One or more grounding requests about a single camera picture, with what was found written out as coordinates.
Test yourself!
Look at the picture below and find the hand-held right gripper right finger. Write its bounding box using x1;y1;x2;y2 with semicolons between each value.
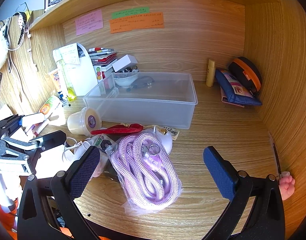
202;145;286;240

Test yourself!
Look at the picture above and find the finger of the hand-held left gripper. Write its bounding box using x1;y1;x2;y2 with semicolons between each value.
0;130;67;175

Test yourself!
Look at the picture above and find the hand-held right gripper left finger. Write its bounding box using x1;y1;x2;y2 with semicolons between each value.
17;145;103;240

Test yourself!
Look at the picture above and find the white drawstring pouch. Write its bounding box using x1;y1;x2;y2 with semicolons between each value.
64;136;95;163

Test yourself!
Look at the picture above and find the purple rope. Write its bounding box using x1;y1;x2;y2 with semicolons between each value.
105;131;183;215

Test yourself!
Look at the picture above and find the clear plastic storage box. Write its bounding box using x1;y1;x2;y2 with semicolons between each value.
83;72;199;130

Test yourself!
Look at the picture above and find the pink pen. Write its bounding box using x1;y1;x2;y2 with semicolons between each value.
30;119;53;137

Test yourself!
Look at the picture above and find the white eraser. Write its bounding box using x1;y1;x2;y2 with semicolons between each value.
21;113;45;126

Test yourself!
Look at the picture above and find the plastic cup with purple label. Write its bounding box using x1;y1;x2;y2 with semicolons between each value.
67;107;102;136

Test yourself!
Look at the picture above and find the flower print packet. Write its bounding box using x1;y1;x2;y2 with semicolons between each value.
92;134;114;153

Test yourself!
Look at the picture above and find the orange and green tube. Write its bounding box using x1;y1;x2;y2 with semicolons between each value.
39;95;61;116

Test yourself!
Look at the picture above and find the red tassel ornament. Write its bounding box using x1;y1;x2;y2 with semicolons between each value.
90;123;144;136

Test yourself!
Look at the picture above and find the spray bottle with yellow liquid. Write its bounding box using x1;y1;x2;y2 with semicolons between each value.
53;49;77;102

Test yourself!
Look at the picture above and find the white and orange tube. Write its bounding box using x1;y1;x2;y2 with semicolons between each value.
48;70;67;97

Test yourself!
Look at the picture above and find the white printed tag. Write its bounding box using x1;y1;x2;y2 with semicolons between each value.
162;127;180;141

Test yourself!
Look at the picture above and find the white round pouch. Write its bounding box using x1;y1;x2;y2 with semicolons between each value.
152;125;174;156

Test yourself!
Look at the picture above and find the pink notebook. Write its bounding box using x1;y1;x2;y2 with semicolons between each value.
221;95;245;108

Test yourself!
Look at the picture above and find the white curved bookend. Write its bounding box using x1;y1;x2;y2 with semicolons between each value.
53;43;99;97

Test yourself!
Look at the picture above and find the blue pencil case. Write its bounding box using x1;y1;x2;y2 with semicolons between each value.
215;69;263;106

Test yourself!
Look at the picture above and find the orange cloth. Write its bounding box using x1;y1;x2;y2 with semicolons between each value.
0;195;19;233

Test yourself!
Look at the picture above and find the white bowl of beads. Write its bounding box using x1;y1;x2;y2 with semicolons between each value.
113;70;140;89

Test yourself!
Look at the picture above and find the stack of colourful books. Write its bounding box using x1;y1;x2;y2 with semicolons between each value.
88;47;118;82

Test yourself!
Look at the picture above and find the black beaded headband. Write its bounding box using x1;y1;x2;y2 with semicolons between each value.
14;11;28;46

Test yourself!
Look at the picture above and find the yellow tube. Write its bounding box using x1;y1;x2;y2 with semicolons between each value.
206;59;216;88

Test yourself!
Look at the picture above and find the small white cardboard box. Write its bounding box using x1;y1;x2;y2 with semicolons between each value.
112;54;139;73

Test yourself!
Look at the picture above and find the black and orange zip case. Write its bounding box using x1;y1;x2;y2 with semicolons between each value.
228;57;263;98

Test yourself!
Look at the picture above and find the pink sticky note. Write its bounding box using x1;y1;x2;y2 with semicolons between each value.
75;9;104;36

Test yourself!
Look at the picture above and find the orange sticky note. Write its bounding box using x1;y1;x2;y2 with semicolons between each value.
109;12;165;34

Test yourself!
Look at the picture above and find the green sticky note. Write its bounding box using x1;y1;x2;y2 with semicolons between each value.
111;6;150;19

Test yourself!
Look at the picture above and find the white cable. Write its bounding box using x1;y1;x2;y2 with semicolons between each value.
0;2;37;73

